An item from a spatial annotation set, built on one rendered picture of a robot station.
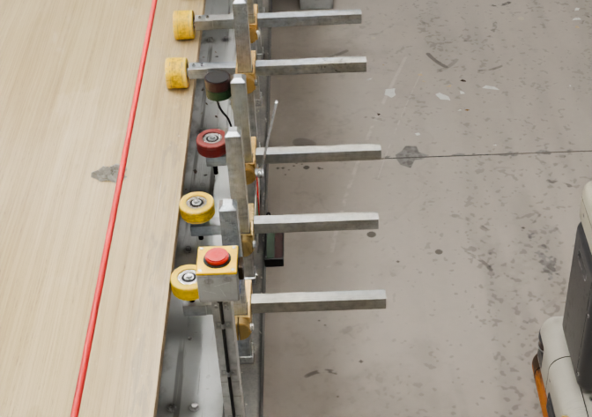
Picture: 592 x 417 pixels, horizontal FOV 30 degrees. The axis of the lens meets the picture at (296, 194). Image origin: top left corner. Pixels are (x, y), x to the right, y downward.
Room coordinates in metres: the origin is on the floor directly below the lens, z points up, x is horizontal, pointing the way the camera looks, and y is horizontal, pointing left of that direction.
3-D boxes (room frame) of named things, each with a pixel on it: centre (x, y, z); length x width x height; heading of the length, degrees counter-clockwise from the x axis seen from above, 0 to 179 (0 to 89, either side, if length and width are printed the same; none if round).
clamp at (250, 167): (2.20, 0.12, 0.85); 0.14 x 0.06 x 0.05; 178
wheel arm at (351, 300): (1.71, 0.04, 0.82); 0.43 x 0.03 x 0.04; 88
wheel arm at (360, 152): (2.21, 0.00, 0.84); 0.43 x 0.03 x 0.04; 88
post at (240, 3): (2.43, 0.11, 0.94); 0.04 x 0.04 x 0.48; 88
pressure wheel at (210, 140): (2.22, 0.20, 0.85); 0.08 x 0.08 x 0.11
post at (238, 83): (2.18, 0.12, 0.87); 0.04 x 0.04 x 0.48; 88
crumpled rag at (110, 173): (2.10, 0.44, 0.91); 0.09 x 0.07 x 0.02; 82
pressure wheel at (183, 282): (1.72, 0.23, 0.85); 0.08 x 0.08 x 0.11
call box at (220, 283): (1.42, 0.14, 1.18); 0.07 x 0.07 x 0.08; 88
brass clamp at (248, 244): (1.95, 0.13, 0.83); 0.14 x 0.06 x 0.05; 178
